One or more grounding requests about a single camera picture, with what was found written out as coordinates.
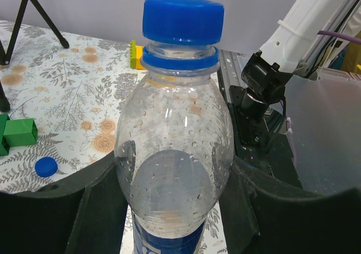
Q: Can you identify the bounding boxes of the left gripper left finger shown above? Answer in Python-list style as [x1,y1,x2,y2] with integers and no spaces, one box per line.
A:
[1,153,127,253]

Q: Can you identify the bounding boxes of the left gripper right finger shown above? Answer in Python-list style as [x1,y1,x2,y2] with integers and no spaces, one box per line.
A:
[219,157,360,253]

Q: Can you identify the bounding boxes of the Pepsi plastic bottle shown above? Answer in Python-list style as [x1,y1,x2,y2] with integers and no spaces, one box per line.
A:
[114,40,234,253]

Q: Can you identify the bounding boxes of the blue bottle cap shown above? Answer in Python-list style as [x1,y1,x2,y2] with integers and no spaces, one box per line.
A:
[142,0,224,46]
[34,157,58,178]

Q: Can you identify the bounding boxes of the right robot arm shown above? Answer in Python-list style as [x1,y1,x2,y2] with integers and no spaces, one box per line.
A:
[237,0,360,117]

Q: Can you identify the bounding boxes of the green blue toy bricks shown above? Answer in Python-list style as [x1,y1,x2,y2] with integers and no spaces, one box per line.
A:
[1,113,38,156]

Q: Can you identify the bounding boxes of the floral table cloth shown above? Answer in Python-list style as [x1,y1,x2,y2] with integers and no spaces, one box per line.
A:
[1,25,145,253]

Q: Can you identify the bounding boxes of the yellow green toy brick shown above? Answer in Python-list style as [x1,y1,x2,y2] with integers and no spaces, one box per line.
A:
[130,40,144,70]

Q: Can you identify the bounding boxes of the black music stand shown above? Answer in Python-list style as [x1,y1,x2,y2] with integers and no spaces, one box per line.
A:
[0,0,70,112]

